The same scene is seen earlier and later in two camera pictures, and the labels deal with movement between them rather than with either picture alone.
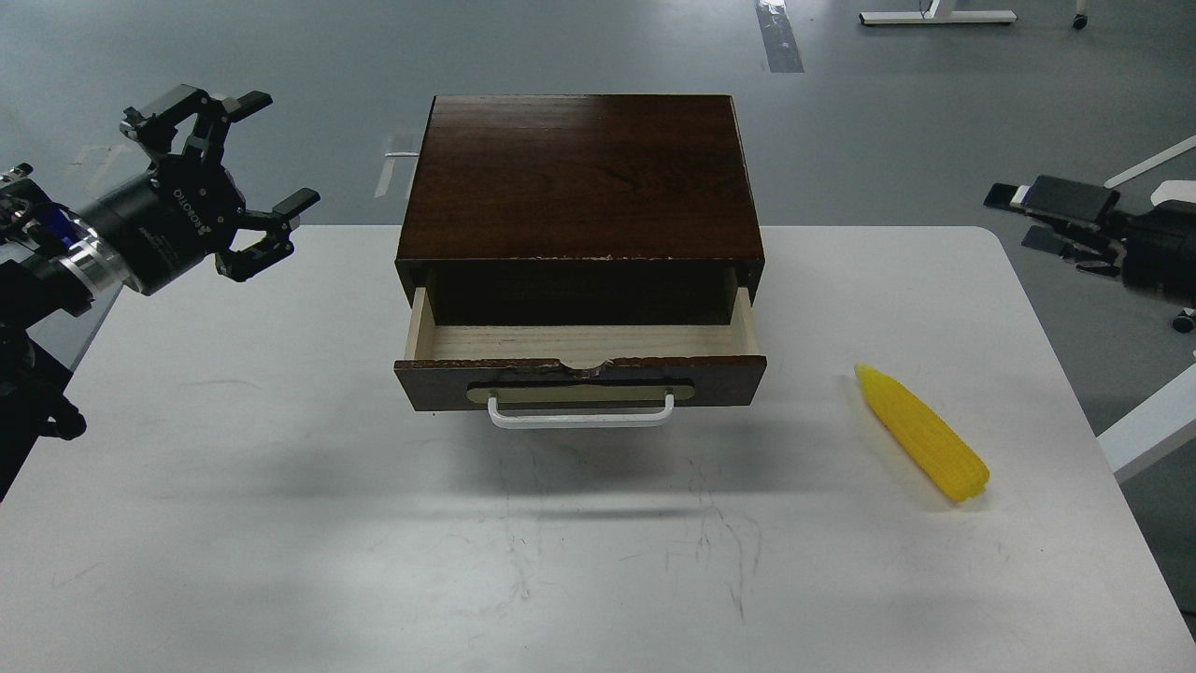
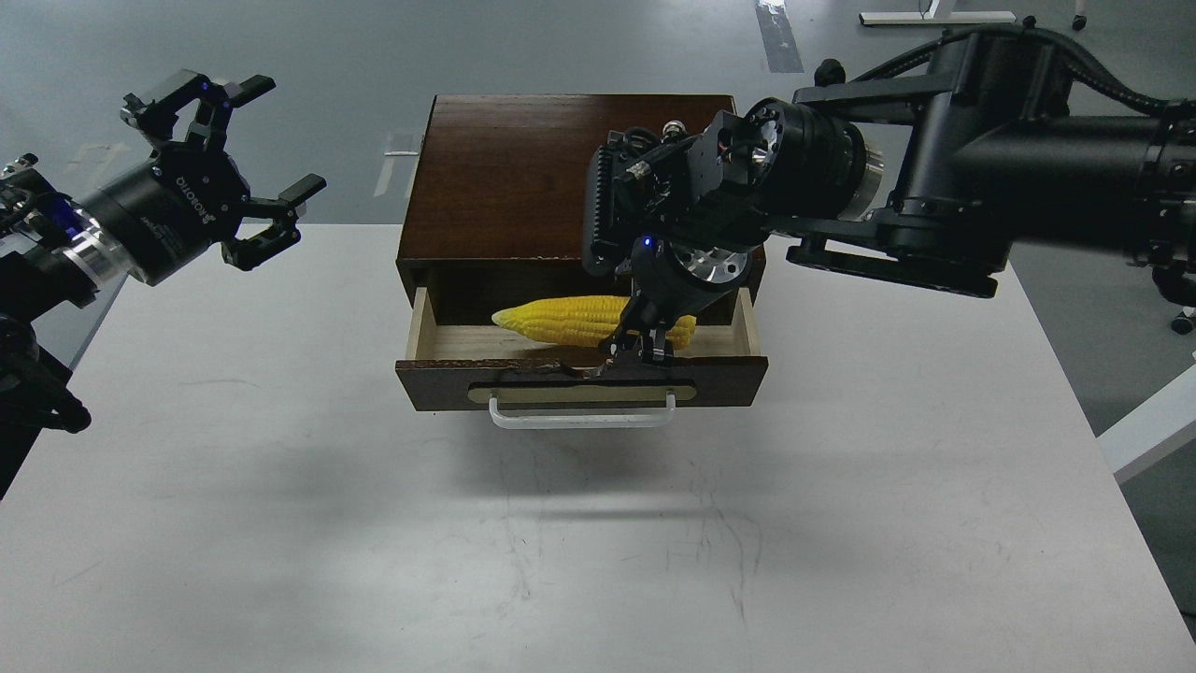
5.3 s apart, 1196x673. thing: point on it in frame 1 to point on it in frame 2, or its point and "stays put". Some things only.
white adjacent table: x=1168 y=418 stays put
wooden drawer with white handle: x=574 y=376 stays put
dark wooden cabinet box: x=579 y=209 stays put
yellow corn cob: x=961 y=473 to x=591 y=321
